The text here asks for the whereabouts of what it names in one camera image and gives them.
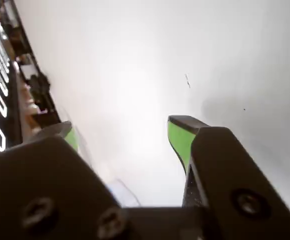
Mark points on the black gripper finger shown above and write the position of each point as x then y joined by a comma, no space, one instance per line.
229,175
42,185

